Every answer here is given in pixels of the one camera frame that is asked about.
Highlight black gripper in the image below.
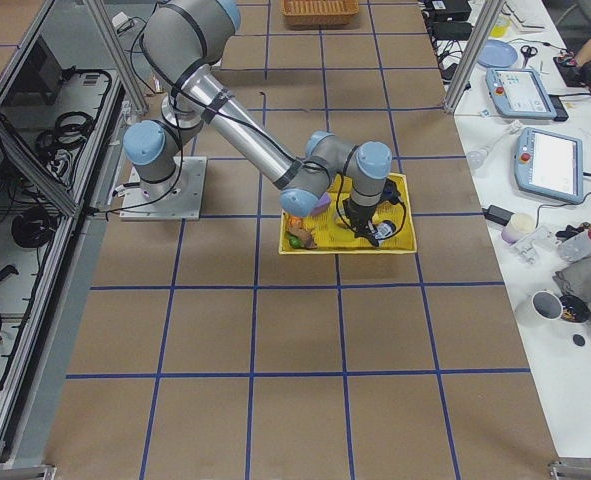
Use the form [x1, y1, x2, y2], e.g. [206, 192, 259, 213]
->
[345, 202, 379, 247]

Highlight white purple jar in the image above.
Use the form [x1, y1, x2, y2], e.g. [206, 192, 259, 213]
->
[501, 213, 536, 244]

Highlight black power adapter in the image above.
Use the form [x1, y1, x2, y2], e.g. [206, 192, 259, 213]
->
[482, 205, 514, 227]

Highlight orange toy carrot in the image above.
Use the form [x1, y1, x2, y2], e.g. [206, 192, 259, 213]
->
[288, 216, 303, 228]

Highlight black round lid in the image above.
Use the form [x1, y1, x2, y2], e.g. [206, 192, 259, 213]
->
[572, 334, 586, 347]

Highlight blue plate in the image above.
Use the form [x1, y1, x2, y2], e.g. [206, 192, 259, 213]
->
[477, 39, 518, 68]

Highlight yellow woven basket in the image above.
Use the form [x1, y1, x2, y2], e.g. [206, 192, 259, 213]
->
[278, 173, 417, 255]

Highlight white plastic bracket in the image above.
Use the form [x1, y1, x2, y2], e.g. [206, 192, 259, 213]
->
[511, 225, 559, 265]

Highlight yellow cup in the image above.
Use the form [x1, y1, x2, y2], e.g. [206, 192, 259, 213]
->
[490, 11, 511, 39]

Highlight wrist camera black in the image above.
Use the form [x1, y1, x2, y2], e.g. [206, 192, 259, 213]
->
[380, 178, 403, 205]

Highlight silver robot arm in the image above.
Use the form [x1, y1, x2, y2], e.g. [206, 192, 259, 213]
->
[124, 1, 392, 246]

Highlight brown toy horse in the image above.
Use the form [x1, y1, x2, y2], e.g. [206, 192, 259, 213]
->
[287, 226, 317, 250]

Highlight upper blue teach pendant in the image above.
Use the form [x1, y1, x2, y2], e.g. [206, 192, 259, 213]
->
[485, 68, 557, 120]

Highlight lower blue teach pendant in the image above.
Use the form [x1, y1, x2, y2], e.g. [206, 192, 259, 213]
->
[514, 127, 584, 204]

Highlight aluminium frame post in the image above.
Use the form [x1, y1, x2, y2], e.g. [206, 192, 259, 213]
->
[443, 0, 504, 114]

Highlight small black labelled can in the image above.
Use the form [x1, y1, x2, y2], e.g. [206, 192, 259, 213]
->
[374, 220, 397, 246]

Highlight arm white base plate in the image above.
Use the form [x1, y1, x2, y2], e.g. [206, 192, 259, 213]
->
[119, 155, 207, 221]

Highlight green toy leaf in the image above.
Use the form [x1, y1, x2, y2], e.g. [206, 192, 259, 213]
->
[288, 236, 303, 249]

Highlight purple foam cube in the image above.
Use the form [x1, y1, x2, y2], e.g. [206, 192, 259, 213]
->
[309, 192, 331, 217]

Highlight black scissors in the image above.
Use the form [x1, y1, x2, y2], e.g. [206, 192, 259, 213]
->
[520, 45, 538, 69]

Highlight blue teach pendant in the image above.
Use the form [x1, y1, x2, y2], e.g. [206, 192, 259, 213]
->
[514, 127, 584, 204]
[485, 68, 557, 120]

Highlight black bowl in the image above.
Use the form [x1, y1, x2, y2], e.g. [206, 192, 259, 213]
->
[560, 294, 591, 324]

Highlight brown wicker basket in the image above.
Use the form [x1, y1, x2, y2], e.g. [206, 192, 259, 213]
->
[281, 0, 360, 27]

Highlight white mug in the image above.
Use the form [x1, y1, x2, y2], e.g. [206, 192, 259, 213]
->
[515, 290, 563, 328]

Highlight light bulb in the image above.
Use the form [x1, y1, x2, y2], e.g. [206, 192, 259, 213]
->
[466, 147, 490, 171]

